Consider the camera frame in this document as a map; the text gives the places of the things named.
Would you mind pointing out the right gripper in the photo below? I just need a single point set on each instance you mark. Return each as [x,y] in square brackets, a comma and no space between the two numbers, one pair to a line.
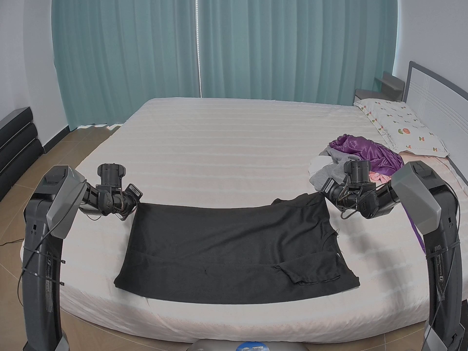
[328,188]

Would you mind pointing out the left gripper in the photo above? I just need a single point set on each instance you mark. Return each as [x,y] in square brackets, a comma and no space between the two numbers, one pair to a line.
[134,192]

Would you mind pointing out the black T-shirt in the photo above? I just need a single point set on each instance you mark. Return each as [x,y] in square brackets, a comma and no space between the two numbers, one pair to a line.
[234,250]

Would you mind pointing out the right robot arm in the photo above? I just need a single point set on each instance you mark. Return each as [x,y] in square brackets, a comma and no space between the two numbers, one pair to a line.
[416,196]

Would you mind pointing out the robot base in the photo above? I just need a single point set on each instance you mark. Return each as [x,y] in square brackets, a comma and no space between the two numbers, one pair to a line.
[248,345]

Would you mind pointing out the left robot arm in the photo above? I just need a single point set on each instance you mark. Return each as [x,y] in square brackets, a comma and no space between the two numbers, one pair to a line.
[62,199]

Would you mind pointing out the bed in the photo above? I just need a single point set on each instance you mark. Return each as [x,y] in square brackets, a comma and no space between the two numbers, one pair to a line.
[219,141]

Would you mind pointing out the grey garment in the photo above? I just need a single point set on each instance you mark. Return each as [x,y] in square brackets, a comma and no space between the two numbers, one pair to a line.
[329,174]

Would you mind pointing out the white garment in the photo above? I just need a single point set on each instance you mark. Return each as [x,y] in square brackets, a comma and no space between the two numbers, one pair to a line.
[317,163]

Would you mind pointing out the pink garment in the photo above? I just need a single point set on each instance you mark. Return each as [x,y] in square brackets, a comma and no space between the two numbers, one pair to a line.
[380,177]

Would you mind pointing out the purple satin garment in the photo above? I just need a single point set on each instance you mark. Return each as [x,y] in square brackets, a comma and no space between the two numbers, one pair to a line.
[369,150]

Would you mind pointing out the white printed pillow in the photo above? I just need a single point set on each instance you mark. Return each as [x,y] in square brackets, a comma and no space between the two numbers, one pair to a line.
[398,124]

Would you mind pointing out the grey bedside table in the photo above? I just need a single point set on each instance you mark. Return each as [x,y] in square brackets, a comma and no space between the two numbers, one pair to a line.
[380,90]

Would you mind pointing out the black chest of drawers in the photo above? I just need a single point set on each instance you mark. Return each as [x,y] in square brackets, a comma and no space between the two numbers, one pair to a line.
[16,148]

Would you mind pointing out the blue-green curtain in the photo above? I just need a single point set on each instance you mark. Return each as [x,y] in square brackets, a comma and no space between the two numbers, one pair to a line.
[292,38]
[124,49]

